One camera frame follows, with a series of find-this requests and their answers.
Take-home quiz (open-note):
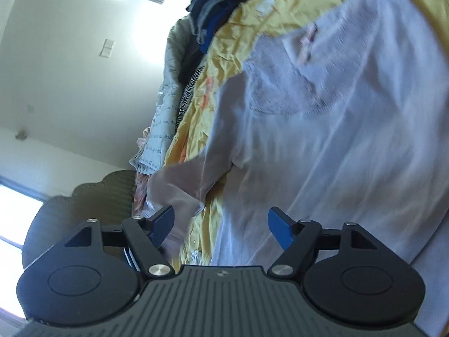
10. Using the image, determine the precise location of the yellow cartoon quilt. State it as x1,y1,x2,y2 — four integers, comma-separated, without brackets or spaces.
164,0,448,269

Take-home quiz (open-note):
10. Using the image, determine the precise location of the dark wooden headboard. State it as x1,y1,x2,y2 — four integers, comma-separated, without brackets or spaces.
22,170,136,267

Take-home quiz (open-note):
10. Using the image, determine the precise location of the white wall switch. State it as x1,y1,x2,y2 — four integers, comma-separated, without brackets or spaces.
99,39,115,59

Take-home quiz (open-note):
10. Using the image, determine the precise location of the dark folded clothes pile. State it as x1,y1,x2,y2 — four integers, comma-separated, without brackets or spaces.
186,0,247,54

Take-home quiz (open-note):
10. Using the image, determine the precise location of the lavender long sleeve shirt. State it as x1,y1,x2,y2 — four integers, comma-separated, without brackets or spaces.
147,0,448,336

